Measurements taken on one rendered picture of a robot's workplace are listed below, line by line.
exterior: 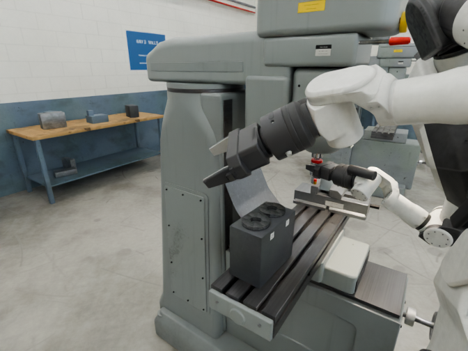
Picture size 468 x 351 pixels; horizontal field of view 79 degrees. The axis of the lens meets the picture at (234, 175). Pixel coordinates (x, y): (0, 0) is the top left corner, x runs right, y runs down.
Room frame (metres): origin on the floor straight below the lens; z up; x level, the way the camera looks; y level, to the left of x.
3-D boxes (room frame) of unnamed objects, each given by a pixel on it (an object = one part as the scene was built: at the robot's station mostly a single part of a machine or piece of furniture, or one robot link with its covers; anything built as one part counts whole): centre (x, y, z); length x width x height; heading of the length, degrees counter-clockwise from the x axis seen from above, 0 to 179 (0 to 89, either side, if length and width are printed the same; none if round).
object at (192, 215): (1.49, 0.16, 0.78); 0.50 x 0.46 x 1.56; 55
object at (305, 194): (1.28, -0.48, 1.04); 0.35 x 0.15 x 0.11; 58
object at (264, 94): (1.25, -0.19, 1.47); 0.24 x 0.19 x 0.26; 145
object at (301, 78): (1.14, -0.34, 1.47); 0.21 x 0.19 x 0.32; 145
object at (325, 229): (1.15, -0.36, 0.94); 1.24 x 0.23 x 0.08; 145
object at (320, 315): (1.12, -0.37, 0.48); 0.80 x 0.30 x 0.60; 55
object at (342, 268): (1.14, -0.35, 0.84); 0.50 x 0.35 x 0.12; 55
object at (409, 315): (0.85, -0.76, 0.68); 0.16 x 0.12 x 0.12; 55
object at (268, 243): (0.83, -0.10, 1.08); 0.22 x 0.12 x 0.20; 143
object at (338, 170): (1.06, -0.40, 1.23); 0.13 x 0.12 x 0.10; 127
